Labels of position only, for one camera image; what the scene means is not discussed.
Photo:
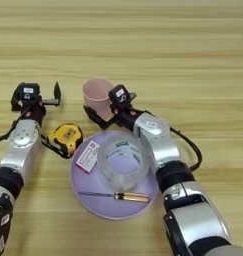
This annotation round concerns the clear adhesive tape roll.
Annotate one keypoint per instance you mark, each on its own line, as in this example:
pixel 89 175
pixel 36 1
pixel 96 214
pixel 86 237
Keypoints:
pixel 108 173

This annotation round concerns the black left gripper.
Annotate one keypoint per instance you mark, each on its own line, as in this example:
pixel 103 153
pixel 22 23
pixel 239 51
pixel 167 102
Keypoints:
pixel 34 111

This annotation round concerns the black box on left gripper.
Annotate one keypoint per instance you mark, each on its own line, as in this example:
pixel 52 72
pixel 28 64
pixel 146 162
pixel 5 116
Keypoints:
pixel 29 90

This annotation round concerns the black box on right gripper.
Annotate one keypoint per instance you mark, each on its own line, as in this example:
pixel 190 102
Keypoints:
pixel 119 94

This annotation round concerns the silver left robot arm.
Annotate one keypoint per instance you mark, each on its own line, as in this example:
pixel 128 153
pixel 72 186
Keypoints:
pixel 19 150

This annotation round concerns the pink plastic cup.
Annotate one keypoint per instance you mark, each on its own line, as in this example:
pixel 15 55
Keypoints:
pixel 94 96

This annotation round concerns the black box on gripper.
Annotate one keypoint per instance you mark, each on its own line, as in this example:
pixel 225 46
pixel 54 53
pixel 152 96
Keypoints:
pixel 29 90
pixel 119 94

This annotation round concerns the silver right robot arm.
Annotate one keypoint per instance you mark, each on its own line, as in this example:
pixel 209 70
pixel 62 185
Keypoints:
pixel 166 146

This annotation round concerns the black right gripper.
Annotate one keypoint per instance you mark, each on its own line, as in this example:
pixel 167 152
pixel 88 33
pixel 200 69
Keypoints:
pixel 124 115

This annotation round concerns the small pink white box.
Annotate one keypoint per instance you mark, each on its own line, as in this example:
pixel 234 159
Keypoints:
pixel 88 156

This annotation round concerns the purple round plate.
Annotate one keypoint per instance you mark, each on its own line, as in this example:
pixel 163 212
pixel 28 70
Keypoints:
pixel 106 206

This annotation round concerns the yellow black tape measure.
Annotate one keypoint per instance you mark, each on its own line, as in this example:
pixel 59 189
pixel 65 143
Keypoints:
pixel 66 136

